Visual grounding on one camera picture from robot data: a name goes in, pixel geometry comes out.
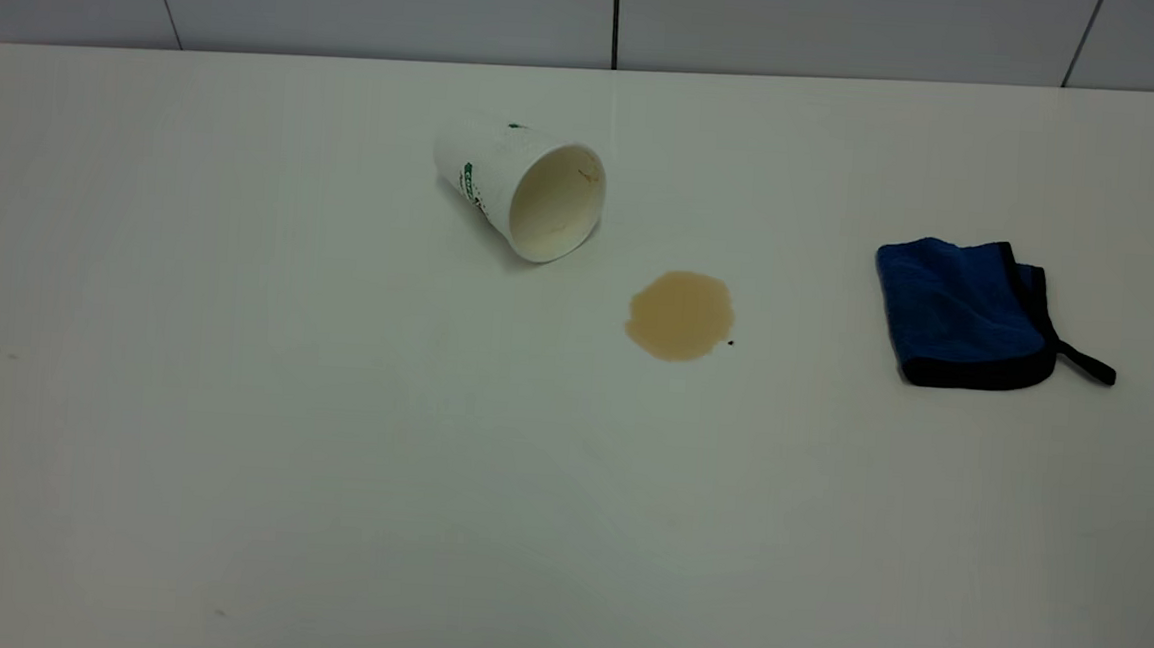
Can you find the white paper coffee cup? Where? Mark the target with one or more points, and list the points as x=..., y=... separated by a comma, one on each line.
x=492, y=159

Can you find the blue cloth with black trim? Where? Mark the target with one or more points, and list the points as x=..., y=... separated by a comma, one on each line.
x=959, y=307

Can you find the brown coffee spill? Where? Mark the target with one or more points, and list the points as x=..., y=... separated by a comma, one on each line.
x=680, y=315

